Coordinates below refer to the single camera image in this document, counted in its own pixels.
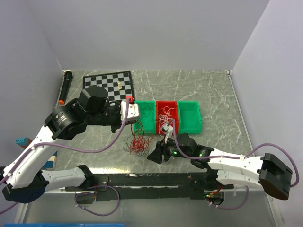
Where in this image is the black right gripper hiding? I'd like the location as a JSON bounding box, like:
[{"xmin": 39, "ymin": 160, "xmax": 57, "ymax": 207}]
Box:
[{"xmin": 147, "ymin": 134, "xmax": 192, "ymax": 164}]

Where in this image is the black cable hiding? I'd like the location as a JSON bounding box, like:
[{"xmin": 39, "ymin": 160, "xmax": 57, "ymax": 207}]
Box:
[{"xmin": 137, "ymin": 105, "xmax": 157, "ymax": 130}]

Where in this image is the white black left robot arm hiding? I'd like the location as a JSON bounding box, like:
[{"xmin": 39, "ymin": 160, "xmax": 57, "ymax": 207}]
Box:
[{"xmin": 0, "ymin": 85, "xmax": 130, "ymax": 204}]

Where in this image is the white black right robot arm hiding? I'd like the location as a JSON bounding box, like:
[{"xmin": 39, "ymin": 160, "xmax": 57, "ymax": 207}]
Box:
[{"xmin": 147, "ymin": 133, "xmax": 293, "ymax": 200}]

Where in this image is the cream chess pawn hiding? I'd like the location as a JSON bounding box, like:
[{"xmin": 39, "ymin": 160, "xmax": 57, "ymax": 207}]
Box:
[{"xmin": 117, "ymin": 81, "xmax": 122, "ymax": 90}]

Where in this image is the black white chessboard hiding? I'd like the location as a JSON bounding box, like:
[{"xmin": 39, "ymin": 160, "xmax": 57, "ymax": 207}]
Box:
[{"xmin": 82, "ymin": 71, "xmax": 135, "ymax": 101}]

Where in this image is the black marker orange cap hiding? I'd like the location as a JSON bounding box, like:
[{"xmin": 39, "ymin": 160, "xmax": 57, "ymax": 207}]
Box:
[{"xmin": 58, "ymin": 71, "xmax": 73, "ymax": 105}]

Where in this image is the blue white lego block stack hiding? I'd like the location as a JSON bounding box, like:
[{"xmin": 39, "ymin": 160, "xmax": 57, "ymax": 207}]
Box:
[{"xmin": 41, "ymin": 152, "xmax": 57, "ymax": 170}]

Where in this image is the blue brown block tower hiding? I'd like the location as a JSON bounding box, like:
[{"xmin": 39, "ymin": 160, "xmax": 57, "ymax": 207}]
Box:
[{"xmin": 16, "ymin": 137, "xmax": 32, "ymax": 149}]

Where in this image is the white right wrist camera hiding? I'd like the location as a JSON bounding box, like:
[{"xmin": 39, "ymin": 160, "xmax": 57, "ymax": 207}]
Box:
[{"xmin": 160, "ymin": 123, "xmax": 174, "ymax": 140}]

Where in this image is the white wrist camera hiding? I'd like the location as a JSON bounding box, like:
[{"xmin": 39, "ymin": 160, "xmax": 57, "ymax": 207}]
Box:
[
  {"xmin": 160, "ymin": 123, "xmax": 174, "ymax": 140},
  {"xmin": 120, "ymin": 100, "xmax": 141, "ymax": 125}
]

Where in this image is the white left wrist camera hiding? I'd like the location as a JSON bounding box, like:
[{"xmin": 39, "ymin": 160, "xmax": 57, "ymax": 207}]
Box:
[{"xmin": 120, "ymin": 100, "xmax": 141, "ymax": 125}]

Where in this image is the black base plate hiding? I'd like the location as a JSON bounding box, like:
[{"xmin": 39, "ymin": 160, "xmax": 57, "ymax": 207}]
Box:
[{"xmin": 65, "ymin": 172, "xmax": 235, "ymax": 202}]

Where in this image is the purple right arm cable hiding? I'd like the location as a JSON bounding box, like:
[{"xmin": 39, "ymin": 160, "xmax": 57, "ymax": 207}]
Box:
[{"xmin": 168, "ymin": 119, "xmax": 299, "ymax": 210}]

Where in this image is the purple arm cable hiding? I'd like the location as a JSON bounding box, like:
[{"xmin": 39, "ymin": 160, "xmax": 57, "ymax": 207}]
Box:
[
  {"xmin": 168, "ymin": 119, "xmax": 299, "ymax": 210},
  {"xmin": 0, "ymin": 98, "xmax": 130, "ymax": 215}
]

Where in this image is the aluminium rail frame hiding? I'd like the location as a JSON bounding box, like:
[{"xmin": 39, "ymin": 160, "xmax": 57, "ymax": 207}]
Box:
[{"xmin": 16, "ymin": 185, "xmax": 283, "ymax": 227}]

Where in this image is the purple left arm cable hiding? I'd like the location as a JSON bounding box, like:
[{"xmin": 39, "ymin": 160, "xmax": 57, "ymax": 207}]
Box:
[{"xmin": 0, "ymin": 98, "xmax": 130, "ymax": 215}]

